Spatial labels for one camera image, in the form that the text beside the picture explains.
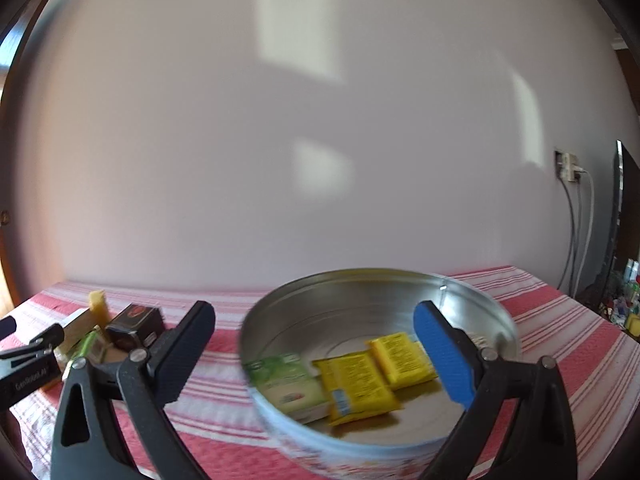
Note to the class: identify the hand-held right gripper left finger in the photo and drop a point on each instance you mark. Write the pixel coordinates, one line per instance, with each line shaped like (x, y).
(187, 345)

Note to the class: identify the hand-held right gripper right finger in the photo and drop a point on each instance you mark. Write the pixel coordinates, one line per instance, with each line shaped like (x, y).
(445, 355)

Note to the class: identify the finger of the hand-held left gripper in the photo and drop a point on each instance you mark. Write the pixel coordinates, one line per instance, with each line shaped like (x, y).
(37, 342)
(7, 329)

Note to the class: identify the beige box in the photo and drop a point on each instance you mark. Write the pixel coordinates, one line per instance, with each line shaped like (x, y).
(75, 330)

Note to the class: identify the yellow packet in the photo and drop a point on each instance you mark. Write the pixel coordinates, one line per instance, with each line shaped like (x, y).
(355, 385)
(400, 360)

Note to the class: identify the green tissue pack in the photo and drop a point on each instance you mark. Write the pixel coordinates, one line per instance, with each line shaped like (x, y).
(92, 347)

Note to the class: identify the black box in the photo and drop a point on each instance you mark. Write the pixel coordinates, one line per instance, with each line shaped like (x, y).
(135, 325)

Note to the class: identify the yellow sponge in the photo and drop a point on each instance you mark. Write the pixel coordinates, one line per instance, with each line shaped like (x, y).
(98, 305)

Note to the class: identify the green packet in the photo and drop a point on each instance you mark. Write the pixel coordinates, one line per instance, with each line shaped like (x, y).
(285, 380)

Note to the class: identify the round metal tin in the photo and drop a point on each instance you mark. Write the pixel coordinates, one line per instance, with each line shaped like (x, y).
(350, 300)

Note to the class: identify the red white striped tablecloth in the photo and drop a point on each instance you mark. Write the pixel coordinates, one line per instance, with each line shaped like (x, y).
(215, 400)

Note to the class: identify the yellow container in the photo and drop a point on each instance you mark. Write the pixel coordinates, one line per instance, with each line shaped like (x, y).
(634, 326)

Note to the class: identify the cluster of small bottles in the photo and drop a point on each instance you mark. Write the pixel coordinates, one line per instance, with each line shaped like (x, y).
(629, 290)

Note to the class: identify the black television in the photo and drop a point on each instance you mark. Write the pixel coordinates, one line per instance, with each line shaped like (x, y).
(620, 220)

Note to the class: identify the wall outlet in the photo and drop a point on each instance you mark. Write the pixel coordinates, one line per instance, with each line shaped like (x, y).
(567, 162)

